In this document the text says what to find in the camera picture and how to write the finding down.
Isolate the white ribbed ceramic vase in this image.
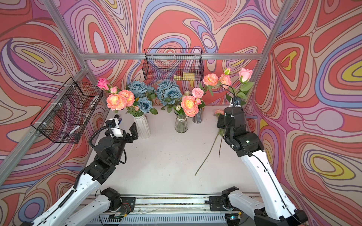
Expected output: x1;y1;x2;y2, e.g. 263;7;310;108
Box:
134;115;151;139

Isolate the pink peony flower branch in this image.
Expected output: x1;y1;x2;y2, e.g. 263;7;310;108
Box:
194;109;225;176

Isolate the clear ribbed glass vase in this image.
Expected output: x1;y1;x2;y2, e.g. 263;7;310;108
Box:
174;114;188;133

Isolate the light pink rose stem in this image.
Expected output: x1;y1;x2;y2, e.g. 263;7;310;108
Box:
223;68;258;157

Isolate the pink peony bunch glass vase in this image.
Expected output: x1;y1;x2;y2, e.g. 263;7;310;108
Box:
173;88;206;118

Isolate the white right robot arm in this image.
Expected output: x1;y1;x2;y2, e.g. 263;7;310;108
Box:
208;106;308;226

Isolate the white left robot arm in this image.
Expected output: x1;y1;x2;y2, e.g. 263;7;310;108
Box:
21;118;139;226

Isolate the blue rose bunch white vase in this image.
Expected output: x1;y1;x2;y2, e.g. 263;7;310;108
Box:
126;81;158;118

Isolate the blue rose bunch glass vase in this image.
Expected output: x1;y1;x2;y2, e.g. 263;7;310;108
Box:
156;80;183;113

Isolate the white marker in basket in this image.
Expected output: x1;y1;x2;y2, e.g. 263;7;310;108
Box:
62;125;80;139

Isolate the pink peony branch right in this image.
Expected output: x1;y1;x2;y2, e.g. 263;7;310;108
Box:
199;68;232;96

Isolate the magenta rose stem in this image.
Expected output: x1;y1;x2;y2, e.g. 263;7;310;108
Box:
97;78;112;93

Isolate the yellow sponge in basket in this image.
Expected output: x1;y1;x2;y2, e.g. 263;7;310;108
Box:
173;72;196;81

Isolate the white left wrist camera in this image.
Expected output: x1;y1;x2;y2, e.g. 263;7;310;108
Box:
105;115;124;139

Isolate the black wire basket left wall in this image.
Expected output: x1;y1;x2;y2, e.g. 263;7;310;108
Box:
31;78;103;144

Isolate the black wire basket wall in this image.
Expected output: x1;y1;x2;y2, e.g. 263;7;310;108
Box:
142;48;204;82
31;78;103;144

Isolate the black wire basket back wall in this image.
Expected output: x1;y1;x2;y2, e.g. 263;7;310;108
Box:
142;48;204;82

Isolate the metal base rail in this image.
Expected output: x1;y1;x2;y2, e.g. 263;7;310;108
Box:
55;192;290;226

